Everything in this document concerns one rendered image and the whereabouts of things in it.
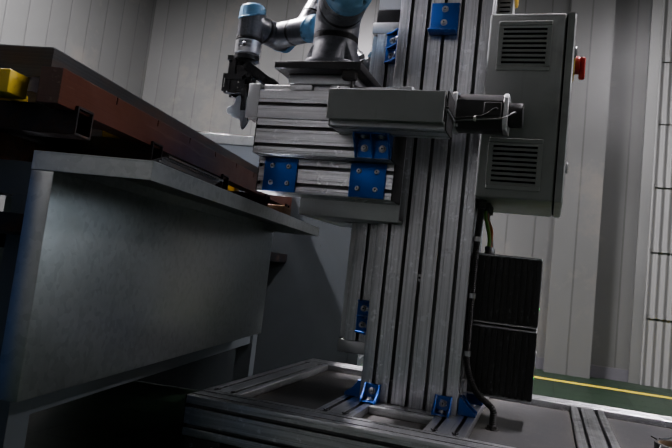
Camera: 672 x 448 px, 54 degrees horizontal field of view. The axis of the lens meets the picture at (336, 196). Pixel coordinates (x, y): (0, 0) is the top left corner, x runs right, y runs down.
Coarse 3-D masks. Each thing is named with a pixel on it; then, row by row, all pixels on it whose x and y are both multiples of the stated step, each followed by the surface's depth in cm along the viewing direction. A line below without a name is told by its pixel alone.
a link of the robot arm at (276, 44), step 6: (276, 24) 193; (282, 24) 191; (276, 30) 192; (282, 30) 190; (270, 36) 191; (276, 36) 192; (282, 36) 190; (264, 42) 193; (270, 42) 193; (276, 42) 193; (282, 42) 192; (276, 48) 197; (282, 48) 197; (288, 48) 198
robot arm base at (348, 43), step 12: (324, 36) 163; (336, 36) 163; (348, 36) 164; (312, 48) 166; (324, 48) 162; (336, 48) 162; (348, 48) 163; (312, 60) 162; (324, 60) 161; (336, 60) 160; (348, 60) 162
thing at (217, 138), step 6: (198, 132) 276; (210, 138) 275; (216, 138) 274; (222, 138) 274; (228, 138) 273; (234, 138) 273; (240, 138) 272; (246, 138) 272; (252, 138) 271; (234, 144) 272; (240, 144) 272; (246, 144) 272; (252, 144) 271
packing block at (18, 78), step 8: (0, 72) 107; (8, 72) 107; (16, 72) 109; (0, 80) 107; (8, 80) 107; (16, 80) 109; (24, 80) 111; (0, 88) 107; (8, 88) 107; (16, 88) 109; (24, 88) 111; (0, 96) 111; (8, 96) 110; (16, 96) 110; (24, 96) 111
